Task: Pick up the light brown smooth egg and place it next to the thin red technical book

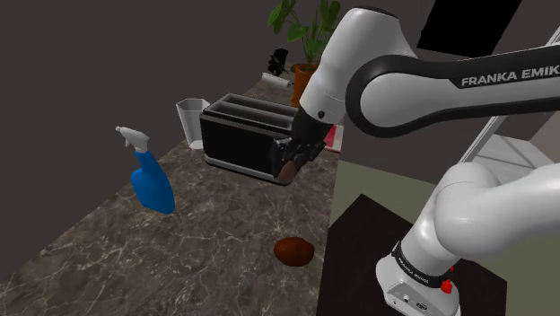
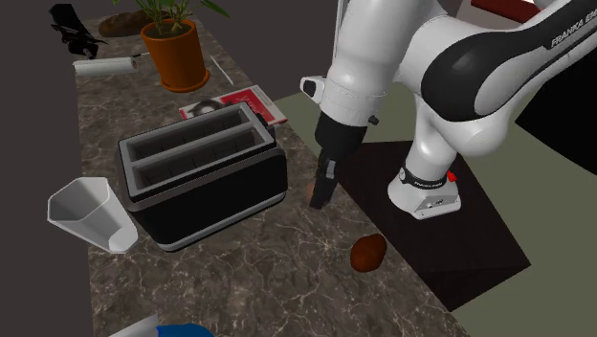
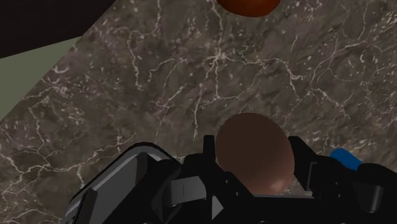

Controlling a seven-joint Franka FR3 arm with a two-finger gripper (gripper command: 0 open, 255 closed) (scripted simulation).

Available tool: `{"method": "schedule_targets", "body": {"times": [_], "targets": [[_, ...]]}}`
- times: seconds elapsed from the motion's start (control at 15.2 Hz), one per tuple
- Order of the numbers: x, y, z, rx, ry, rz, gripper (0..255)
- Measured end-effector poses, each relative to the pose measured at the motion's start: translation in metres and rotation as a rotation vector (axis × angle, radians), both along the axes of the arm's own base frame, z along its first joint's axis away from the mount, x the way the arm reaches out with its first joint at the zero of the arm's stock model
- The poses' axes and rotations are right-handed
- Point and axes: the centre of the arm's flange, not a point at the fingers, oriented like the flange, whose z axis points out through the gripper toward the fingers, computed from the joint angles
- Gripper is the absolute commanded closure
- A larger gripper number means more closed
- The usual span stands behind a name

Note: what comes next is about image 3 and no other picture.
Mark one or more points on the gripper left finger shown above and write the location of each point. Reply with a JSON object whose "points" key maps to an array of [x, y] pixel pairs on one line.
{"points": [[192, 167]]}

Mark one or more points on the brown egg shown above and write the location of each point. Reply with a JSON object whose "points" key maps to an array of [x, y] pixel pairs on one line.
{"points": [[254, 152]]}

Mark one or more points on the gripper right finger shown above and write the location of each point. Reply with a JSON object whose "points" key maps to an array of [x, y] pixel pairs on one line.
{"points": [[338, 183]]}

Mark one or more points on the orange round fruit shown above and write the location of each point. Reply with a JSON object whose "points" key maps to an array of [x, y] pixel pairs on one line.
{"points": [[248, 6]]}

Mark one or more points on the blue object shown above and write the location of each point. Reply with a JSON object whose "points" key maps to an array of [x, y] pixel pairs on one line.
{"points": [[345, 158]]}

